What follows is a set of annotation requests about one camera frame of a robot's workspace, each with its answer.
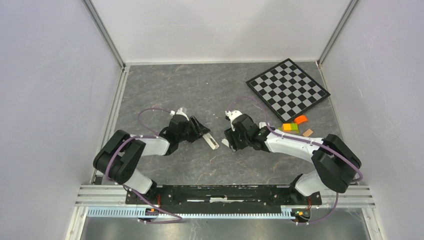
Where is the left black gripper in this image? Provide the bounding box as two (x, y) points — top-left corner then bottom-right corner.
(176, 115), (210, 143)

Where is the white small remote battery cover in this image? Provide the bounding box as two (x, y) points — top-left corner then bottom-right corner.
(221, 138), (230, 148)

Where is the small white remote with buttons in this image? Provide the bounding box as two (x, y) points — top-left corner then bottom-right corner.
(202, 133), (219, 150)

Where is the white remote control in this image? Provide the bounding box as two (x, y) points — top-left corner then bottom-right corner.
(258, 122), (268, 129)

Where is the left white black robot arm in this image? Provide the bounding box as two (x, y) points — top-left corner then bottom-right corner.
(93, 114), (211, 204)

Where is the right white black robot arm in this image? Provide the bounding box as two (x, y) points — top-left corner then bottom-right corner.
(224, 110), (363, 204)

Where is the green orange block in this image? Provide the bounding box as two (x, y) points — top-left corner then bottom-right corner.
(278, 123), (299, 134)

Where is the orange curved block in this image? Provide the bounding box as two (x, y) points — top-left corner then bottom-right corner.
(293, 115), (309, 125)

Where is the black white checkerboard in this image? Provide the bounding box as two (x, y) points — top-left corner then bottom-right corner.
(246, 58), (331, 123)

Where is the tan wooden block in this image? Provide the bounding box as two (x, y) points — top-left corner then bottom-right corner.
(302, 128), (314, 138)

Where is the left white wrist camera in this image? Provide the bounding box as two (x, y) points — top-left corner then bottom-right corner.
(169, 107), (190, 121)

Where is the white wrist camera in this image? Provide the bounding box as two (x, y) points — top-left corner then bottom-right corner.
(169, 107), (190, 121)
(225, 110), (242, 132)

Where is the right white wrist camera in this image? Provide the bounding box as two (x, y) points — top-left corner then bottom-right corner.
(225, 110), (242, 132)

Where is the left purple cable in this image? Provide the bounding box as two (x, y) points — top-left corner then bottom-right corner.
(105, 107), (184, 226)

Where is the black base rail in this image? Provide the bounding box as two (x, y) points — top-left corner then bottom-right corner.
(144, 184), (323, 215)

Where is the white slotted cable duct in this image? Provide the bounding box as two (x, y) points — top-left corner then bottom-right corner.
(86, 206), (305, 220)

